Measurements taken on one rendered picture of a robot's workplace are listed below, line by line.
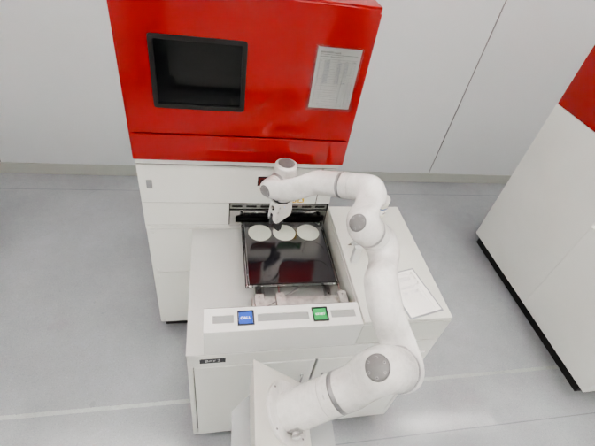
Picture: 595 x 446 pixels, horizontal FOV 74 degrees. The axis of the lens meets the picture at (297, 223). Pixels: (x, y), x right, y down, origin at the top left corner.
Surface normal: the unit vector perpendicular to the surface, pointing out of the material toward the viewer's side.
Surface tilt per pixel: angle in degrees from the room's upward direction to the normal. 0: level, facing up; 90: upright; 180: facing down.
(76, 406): 0
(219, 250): 0
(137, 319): 0
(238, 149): 90
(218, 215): 90
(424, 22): 90
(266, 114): 90
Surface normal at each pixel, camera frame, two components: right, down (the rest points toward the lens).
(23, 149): 0.15, 0.69
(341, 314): 0.14, -0.73
